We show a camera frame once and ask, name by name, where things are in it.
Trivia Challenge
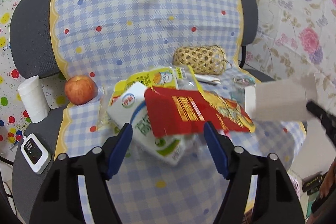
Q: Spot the red apple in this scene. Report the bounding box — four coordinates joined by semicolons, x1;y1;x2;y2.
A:
64;76;98;105

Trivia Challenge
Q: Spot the small clear wrapper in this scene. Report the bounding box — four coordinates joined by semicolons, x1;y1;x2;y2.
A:
233;76;255;87

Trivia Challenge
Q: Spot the yellow pudding wrapper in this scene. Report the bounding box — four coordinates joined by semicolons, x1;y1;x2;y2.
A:
109;65;202;105

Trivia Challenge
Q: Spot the red snack bag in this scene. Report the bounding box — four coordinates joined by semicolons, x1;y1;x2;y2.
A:
144;87;255;138

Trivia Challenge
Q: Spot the blue checkered blanket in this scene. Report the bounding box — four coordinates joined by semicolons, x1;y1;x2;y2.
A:
49;0;308;224

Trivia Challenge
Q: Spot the white paper box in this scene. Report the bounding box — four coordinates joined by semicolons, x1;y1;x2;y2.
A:
244;73;318;122

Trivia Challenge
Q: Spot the white power bank device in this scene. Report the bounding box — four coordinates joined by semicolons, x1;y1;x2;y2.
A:
21;133;51;174

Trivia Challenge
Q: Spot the white milk carton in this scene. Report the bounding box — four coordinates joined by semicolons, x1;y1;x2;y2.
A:
106;82;196;166

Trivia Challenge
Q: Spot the woven bamboo basket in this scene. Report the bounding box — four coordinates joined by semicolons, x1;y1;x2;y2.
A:
173;45;228;75

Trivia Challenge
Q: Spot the grey office chair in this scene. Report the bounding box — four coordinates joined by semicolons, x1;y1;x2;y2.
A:
9;0;308;224

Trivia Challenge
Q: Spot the white toilet paper roll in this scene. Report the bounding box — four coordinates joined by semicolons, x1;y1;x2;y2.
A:
18;76;51;123

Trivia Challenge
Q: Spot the black tripod on floor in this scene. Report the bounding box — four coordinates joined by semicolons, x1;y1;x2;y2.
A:
302;174;323;196

